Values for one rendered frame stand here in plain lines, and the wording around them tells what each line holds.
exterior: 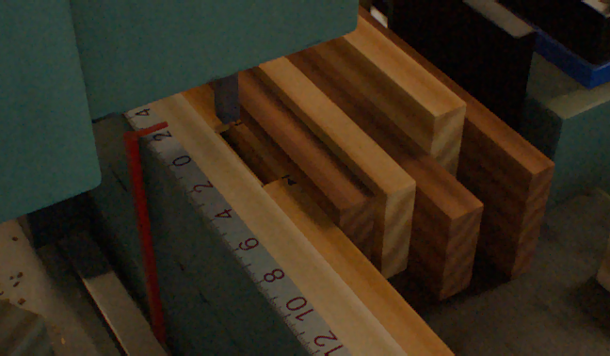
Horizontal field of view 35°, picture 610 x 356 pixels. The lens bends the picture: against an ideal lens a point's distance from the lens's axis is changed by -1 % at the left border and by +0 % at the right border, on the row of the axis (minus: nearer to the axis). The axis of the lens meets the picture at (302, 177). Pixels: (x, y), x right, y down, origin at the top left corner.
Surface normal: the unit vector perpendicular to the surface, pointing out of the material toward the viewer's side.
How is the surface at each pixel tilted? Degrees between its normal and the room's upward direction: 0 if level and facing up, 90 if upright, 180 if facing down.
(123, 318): 0
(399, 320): 0
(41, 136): 90
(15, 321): 0
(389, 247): 90
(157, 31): 90
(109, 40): 90
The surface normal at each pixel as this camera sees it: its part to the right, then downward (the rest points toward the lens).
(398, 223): 0.53, 0.57
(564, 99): 0.00, -0.74
